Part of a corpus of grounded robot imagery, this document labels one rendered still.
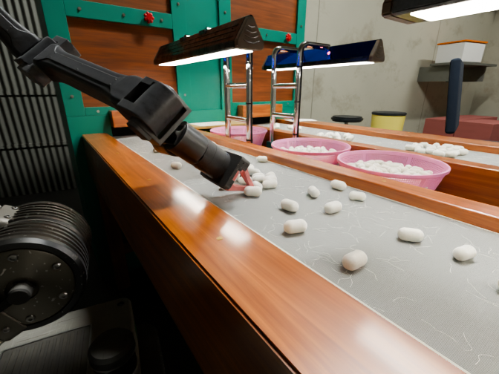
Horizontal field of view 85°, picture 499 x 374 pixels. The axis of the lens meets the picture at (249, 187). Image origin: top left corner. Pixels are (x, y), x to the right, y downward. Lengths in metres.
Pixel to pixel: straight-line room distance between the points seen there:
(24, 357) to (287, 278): 0.56
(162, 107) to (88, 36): 0.99
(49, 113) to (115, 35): 1.83
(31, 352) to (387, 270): 0.65
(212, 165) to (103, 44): 1.01
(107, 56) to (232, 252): 1.19
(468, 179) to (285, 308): 0.71
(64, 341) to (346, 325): 0.58
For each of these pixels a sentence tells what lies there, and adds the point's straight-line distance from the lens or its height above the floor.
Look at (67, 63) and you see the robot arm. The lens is 0.66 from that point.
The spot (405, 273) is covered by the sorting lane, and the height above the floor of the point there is 0.74.
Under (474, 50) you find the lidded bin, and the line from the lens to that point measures 5.43.
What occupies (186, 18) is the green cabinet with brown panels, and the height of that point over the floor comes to 1.26.
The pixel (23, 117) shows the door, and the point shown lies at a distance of 3.19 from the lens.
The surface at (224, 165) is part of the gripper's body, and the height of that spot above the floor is 0.82.
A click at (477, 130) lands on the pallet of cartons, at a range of 5.00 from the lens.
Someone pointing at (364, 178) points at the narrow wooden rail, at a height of 0.76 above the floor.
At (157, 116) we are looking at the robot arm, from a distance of 0.44.
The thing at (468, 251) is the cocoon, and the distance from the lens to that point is 0.45.
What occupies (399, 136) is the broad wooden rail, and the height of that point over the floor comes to 0.76.
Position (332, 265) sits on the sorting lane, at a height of 0.74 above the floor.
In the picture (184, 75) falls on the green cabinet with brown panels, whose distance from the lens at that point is 1.50.
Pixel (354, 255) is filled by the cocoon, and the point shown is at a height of 0.76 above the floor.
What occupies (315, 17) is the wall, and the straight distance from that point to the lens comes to 4.05.
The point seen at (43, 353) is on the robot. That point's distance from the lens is 0.72.
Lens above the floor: 0.95
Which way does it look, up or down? 20 degrees down
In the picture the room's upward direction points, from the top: straight up
